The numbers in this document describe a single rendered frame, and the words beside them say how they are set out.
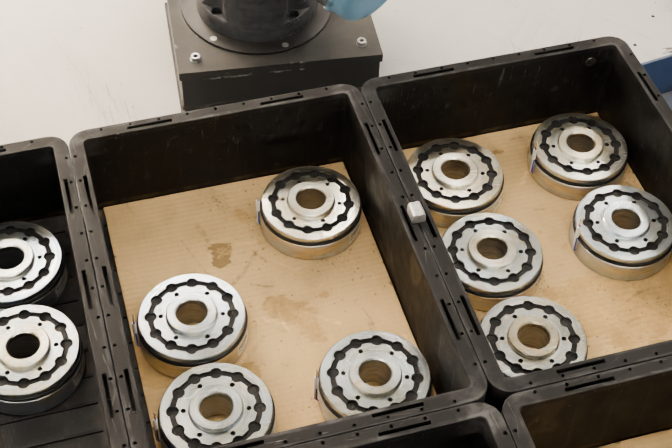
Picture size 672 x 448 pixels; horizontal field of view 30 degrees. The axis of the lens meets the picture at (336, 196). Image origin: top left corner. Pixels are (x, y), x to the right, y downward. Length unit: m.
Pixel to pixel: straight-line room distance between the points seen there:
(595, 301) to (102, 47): 0.77
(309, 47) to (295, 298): 0.41
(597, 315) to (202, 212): 0.41
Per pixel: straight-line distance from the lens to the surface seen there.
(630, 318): 1.27
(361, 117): 1.27
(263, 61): 1.52
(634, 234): 1.29
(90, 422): 1.17
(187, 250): 1.28
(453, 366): 1.11
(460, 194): 1.29
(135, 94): 1.64
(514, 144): 1.40
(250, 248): 1.28
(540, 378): 1.08
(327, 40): 1.55
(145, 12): 1.76
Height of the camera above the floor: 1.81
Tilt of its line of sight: 48 degrees down
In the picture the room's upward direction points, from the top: 2 degrees clockwise
